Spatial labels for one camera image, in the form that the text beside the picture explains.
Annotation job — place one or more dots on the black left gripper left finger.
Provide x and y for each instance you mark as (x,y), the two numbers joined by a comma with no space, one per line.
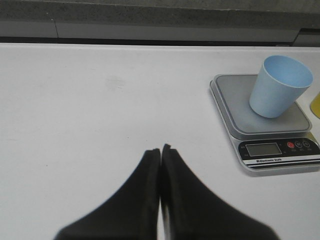
(131,213)

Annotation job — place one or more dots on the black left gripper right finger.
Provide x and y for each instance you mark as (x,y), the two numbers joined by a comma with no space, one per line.
(193,212)

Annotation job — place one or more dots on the light blue plastic cup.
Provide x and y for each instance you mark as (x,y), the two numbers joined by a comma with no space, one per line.
(279,83)

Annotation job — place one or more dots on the yellow squeeze bottle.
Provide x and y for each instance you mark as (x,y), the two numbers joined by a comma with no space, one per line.
(315,105)

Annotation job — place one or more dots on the silver electronic kitchen scale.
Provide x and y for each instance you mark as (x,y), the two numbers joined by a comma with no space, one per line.
(264,146)

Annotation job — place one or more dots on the grey stone counter ledge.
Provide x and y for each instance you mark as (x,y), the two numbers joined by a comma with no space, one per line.
(280,23)

